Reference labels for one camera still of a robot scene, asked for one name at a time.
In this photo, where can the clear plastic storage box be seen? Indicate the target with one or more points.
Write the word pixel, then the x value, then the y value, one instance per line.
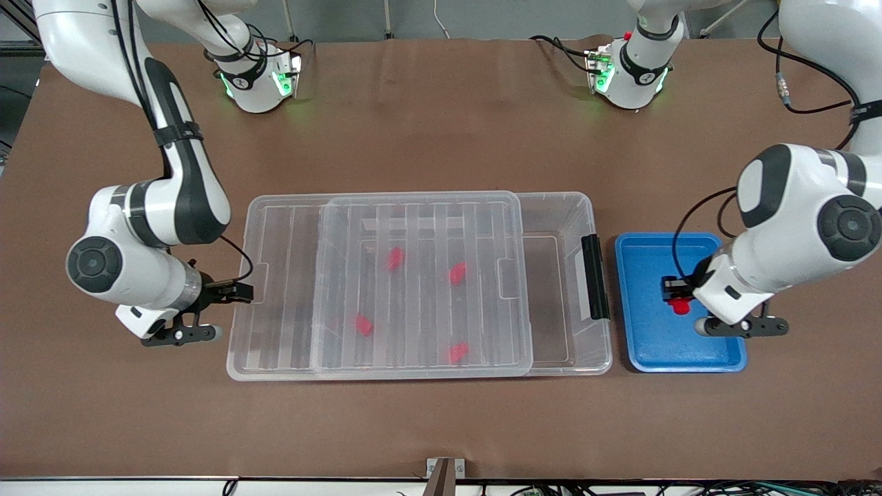
pixel 558 303

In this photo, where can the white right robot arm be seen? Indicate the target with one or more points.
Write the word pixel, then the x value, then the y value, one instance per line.
pixel 186 193

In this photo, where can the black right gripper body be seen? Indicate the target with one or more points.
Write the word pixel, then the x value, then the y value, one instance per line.
pixel 216 293

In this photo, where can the aluminium frame profile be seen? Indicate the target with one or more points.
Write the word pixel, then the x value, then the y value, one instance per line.
pixel 17 45

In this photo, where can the blue plastic tray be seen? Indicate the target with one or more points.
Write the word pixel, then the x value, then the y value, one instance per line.
pixel 648 344

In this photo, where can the brown camera post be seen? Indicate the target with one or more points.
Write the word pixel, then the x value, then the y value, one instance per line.
pixel 441 482

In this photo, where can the small metal bracket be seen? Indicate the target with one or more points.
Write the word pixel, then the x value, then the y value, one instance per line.
pixel 431 467

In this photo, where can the clear ribbed plastic lid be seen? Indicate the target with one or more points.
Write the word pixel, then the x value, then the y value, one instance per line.
pixel 289 296

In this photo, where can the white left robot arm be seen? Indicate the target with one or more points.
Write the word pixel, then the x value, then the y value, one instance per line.
pixel 792 220

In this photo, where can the red block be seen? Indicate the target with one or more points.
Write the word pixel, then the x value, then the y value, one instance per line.
pixel 457 273
pixel 395 259
pixel 363 324
pixel 681 308
pixel 457 353

